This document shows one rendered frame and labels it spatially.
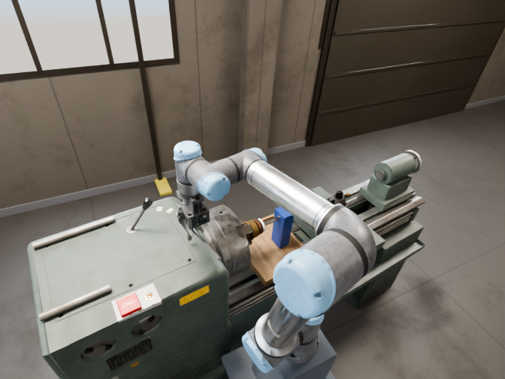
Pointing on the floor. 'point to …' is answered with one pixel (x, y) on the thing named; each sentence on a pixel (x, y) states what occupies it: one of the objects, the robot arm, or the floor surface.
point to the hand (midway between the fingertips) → (192, 230)
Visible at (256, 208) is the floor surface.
